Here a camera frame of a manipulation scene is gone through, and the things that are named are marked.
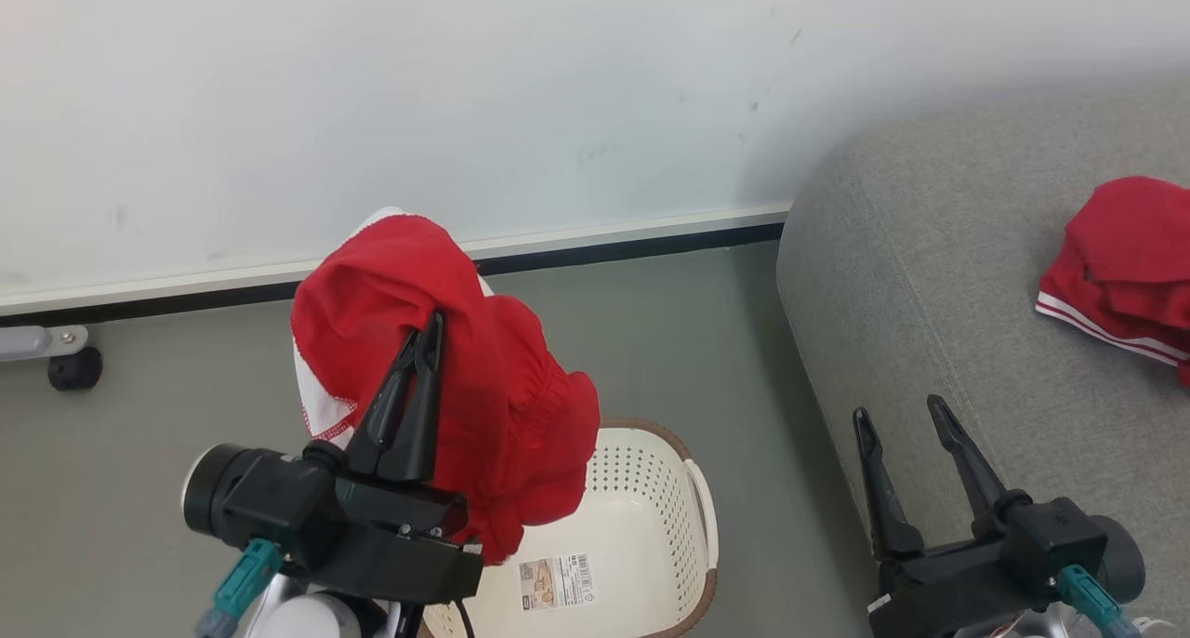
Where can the grey metal furniture leg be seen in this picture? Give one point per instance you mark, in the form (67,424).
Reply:
(33,342)

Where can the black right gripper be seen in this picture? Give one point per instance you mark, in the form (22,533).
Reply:
(1004,573)

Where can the black caster wheel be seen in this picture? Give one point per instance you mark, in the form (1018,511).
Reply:
(76,370)

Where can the grey fabric sofa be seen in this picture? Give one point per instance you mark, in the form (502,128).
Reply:
(930,294)

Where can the barcode label sticker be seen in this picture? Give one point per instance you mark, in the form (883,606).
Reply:
(558,582)

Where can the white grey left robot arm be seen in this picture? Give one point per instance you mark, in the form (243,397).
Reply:
(316,619)

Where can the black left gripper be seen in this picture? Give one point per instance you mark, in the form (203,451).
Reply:
(372,536)

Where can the cream perforated laundry basket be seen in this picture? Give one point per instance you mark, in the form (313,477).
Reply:
(641,526)

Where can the red garment with white trim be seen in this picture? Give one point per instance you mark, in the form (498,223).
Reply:
(1125,247)

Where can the white and black baseboard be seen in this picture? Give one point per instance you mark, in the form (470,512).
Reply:
(604,232)

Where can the red shorts with white lining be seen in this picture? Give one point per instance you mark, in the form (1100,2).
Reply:
(502,387)

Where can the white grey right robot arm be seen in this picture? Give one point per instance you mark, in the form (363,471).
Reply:
(1023,627)

